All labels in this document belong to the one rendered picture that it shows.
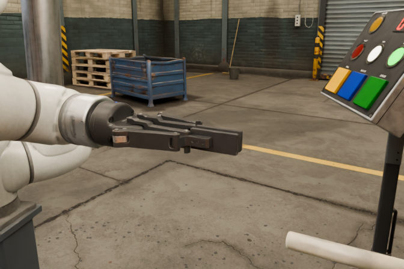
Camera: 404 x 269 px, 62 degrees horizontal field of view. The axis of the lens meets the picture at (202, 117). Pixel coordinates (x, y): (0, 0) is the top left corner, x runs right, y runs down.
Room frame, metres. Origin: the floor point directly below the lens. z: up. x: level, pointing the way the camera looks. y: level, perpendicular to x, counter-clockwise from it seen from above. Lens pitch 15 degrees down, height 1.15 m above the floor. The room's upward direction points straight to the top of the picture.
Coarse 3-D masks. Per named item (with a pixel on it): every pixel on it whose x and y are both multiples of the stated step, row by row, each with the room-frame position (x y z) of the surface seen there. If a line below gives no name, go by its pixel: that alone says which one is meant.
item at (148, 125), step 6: (132, 120) 0.49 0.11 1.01; (138, 120) 0.49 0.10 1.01; (144, 120) 0.49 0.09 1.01; (144, 126) 0.48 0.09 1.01; (150, 126) 0.48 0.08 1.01; (156, 126) 0.48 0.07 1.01; (162, 126) 0.48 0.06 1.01; (180, 132) 0.45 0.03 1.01; (186, 132) 0.45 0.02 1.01; (186, 150) 0.45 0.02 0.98
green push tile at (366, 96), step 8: (368, 80) 0.79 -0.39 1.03; (376, 80) 0.76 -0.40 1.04; (384, 80) 0.73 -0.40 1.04; (368, 88) 0.77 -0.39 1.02; (376, 88) 0.74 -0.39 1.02; (360, 96) 0.78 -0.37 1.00; (368, 96) 0.75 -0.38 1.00; (376, 96) 0.72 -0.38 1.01; (360, 104) 0.76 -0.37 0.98; (368, 104) 0.73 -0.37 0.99
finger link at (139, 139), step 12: (120, 132) 0.45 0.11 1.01; (132, 132) 0.45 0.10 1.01; (144, 132) 0.45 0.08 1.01; (156, 132) 0.45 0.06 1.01; (168, 132) 0.45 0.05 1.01; (120, 144) 0.45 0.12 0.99; (132, 144) 0.45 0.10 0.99; (144, 144) 0.45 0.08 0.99; (156, 144) 0.44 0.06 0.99; (168, 144) 0.44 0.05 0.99
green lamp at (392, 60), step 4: (400, 48) 0.76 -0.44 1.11; (396, 52) 0.77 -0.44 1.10; (400, 52) 0.75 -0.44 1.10; (392, 56) 0.77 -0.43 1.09; (396, 56) 0.76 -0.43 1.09; (400, 56) 0.74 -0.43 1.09; (388, 60) 0.78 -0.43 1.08; (392, 60) 0.76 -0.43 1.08; (396, 60) 0.75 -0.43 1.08; (388, 64) 0.77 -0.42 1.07; (392, 64) 0.75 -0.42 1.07
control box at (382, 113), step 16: (384, 16) 0.94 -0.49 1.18; (400, 16) 0.86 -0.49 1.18; (368, 32) 0.98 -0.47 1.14; (384, 32) 0.89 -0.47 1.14; (400, 32) 0.81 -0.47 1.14; (352, 48) 1.01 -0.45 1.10; (368, 48) 0.92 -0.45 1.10; (384, 48) 0.84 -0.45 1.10; (352, 64) 0.94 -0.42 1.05; (368, 64) 0.86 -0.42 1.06; (384, 64) 0.79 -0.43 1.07; (400, 64) 0.73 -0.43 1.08; (400, 80) 0.69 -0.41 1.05; (336, 96) 0.91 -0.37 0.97; (384, 96) 0.70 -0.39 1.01; (400, 96) 0.69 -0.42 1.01; (368, 112) 0.72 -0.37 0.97; (384, 112) 0.69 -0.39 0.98; (400, 112) 0.69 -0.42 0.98; (384, 128) 0.69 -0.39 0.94; (400, 128) 0.69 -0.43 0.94
